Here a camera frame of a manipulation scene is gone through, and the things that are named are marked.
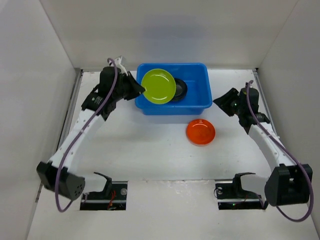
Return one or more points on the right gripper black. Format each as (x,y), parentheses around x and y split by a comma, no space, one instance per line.
(229,102)

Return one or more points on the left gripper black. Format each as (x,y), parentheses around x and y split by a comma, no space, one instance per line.
(137,90)

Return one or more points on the green plate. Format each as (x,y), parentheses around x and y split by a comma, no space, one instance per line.
(160,86)

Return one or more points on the orange plate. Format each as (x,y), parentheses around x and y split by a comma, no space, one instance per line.
(200,132)

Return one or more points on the black plate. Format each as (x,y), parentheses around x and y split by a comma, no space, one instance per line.
(181,90)

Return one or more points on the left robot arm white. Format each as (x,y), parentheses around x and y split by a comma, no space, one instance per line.
(58,174)

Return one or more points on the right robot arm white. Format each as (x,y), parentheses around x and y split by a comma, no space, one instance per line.
(289,182)

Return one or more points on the blue plastic bin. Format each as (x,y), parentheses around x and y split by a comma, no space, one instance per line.
(198,95)

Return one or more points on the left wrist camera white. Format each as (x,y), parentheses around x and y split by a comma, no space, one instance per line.
(119,62)

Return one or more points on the metal side rail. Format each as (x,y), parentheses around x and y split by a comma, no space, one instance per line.
(67,94)

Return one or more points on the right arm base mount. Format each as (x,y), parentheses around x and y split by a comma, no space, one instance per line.
(229,199)

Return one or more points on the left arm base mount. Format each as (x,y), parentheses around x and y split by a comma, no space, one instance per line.
(116,200)

